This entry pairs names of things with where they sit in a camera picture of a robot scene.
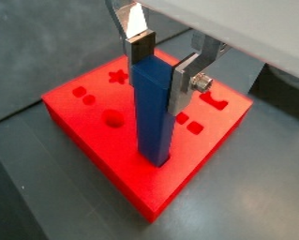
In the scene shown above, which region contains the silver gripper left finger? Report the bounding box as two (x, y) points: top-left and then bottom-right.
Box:
(105, 0), (158, 86)

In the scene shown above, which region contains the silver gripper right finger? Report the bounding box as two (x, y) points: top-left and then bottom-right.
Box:
(168, 30), (230, 115)

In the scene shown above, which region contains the blue rectangular block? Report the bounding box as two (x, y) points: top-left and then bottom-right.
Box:
(131, 55), (175, 167)

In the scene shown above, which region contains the black curved block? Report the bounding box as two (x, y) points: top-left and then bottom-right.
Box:
(250, 64), (299, 120)

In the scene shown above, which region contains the red shape sorter board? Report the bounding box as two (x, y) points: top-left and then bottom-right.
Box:
(43, 56), (251, 222)

